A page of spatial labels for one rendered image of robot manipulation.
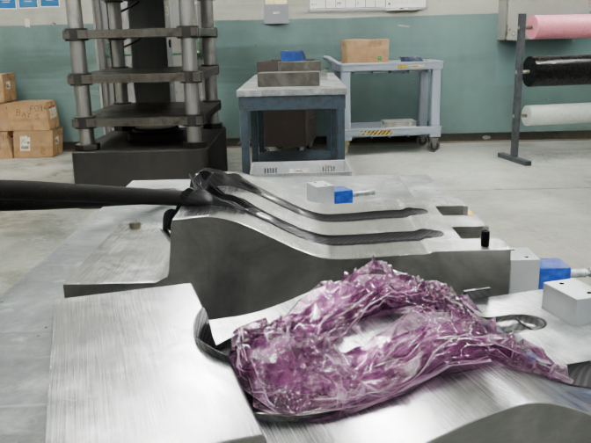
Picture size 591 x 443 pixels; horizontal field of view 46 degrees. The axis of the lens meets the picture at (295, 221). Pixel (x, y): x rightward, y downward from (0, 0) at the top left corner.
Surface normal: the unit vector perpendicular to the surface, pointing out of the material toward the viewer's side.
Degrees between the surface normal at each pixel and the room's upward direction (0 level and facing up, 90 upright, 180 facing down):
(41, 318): 0
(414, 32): 90
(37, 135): 96
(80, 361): 0
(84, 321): 0
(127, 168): 90
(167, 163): 90
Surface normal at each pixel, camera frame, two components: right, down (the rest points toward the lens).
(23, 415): -0.02, -0.97
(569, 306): -0.96, 0.10
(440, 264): 0.00, 0.25
